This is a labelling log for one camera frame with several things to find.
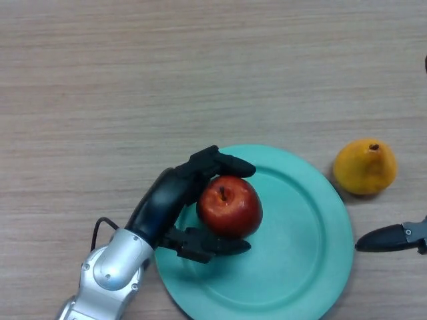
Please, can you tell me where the red apple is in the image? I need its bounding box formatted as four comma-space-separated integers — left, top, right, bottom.
196, 175, 264, 239

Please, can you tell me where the green round plate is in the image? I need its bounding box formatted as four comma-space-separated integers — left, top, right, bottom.
153, 144, 354, 320

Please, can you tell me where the yellow pear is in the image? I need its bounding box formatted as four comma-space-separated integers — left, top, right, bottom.
333, 139, 398, 196

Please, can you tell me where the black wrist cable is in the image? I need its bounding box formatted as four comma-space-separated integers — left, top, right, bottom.
90, 217, 120, 252

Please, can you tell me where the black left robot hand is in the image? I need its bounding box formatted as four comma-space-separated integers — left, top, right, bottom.
124, 145, 257, 265

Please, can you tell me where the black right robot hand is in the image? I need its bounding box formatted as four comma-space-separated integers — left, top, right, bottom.
354, 54, 427, 256

